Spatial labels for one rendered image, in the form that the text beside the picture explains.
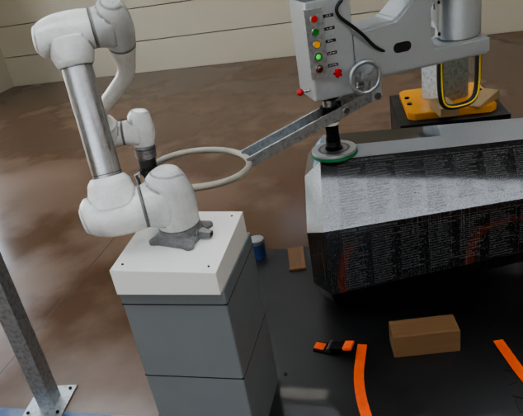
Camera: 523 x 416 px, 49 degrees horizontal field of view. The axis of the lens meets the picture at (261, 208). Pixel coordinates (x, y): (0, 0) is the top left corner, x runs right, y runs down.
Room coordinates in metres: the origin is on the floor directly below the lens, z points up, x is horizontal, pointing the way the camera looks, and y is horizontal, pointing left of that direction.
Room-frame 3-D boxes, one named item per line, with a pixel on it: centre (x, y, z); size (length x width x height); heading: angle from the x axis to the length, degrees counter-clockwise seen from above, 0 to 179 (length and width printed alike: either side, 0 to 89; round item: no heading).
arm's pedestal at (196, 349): (1.86, 0.31, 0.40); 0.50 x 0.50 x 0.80; 73
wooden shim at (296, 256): (2.97, -0.16, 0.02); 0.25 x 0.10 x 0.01; 176
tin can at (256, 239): (3.08, 0.07, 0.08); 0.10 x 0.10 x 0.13
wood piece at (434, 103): (3.03, -1.11, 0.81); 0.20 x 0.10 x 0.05; 178
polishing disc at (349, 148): (2.52, -0.39, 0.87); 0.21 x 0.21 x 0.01
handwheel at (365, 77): (2.42, -0.53, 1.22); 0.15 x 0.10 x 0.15; 100
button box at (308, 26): (2.40, -0.34, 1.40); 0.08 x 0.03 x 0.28; 100
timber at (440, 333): (2.04, -0.64, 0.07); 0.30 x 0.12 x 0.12; 85
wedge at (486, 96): (3.07, -1.34, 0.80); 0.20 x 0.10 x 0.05; 124
